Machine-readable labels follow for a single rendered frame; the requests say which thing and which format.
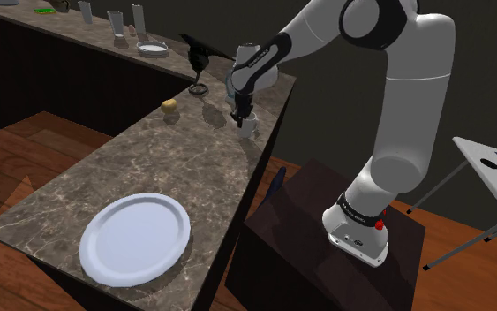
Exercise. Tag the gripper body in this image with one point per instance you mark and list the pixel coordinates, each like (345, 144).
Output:
(242, 106)

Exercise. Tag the white mug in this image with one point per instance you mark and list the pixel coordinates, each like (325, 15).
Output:
(248, 125)

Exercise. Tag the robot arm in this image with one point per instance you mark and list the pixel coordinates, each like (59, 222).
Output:
(416, 107)

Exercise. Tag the dark blue bottle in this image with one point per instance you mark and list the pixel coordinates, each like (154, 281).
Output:
(274, 186)

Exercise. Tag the small white dish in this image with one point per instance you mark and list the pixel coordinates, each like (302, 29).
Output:
(152, 48)

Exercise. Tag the tall clear glass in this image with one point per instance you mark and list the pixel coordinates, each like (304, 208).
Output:
(116, 23)
(86, 12)
(139, 20)

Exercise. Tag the small pink figure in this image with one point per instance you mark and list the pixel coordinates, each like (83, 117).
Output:
(132, 30)

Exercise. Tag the dark robot stand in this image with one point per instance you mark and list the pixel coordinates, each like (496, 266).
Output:
(317, 241)

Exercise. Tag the large white plate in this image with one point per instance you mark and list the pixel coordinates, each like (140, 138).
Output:
(135, 239)

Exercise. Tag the dark olive pot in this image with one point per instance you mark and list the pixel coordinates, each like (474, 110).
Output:
(61, 5)

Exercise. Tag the green flat object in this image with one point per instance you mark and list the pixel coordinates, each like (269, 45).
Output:
(44, 11)

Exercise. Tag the white folding table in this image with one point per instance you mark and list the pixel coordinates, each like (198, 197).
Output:
(495, 172)

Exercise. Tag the pale blue plate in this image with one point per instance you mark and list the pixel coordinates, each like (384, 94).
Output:
(2, 2)

